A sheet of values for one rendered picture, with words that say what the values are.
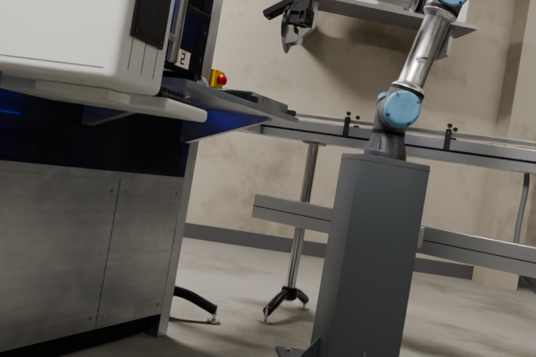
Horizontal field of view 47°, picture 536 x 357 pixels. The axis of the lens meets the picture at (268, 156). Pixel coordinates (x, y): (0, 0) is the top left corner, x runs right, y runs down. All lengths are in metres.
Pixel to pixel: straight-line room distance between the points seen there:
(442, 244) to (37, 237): 1.66
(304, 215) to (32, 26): 1.96
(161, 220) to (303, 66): 3.18
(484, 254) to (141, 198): 1.42
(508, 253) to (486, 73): 3.22
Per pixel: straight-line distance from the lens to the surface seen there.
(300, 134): 2.95
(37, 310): 1.92
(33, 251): 1.84
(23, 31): 1.25
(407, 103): 2.06
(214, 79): 2.41
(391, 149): 2.18
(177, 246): 2.38
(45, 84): 1.36
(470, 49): 5.72
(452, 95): 5.60
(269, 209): 3.01
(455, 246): 2.75
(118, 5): 1.14
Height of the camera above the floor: 0.71
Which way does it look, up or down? 1 degrees up
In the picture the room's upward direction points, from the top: 10 degrees clockwise
